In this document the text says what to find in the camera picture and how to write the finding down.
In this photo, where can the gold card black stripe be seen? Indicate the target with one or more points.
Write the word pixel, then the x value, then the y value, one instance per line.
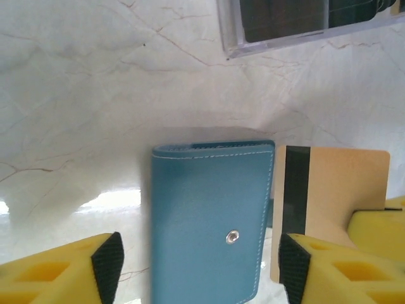
pixel 332 183

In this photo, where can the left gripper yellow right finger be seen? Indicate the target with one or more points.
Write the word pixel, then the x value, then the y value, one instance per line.
pixel 348 278

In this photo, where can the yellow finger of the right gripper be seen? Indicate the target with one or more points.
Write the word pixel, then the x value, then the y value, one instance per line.
pixel 397 202
pixel 379 234

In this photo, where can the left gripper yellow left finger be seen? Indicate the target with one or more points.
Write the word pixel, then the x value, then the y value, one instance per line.
pixel 47 278

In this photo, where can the clear acrylic card stand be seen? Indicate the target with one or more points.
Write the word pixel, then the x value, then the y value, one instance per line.
pixel 231 31

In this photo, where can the grey card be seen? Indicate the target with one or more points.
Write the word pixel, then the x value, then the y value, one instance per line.
pixel 284 19

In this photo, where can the blue leather card holder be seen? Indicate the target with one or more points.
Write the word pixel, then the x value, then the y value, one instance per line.
pixel 205 206

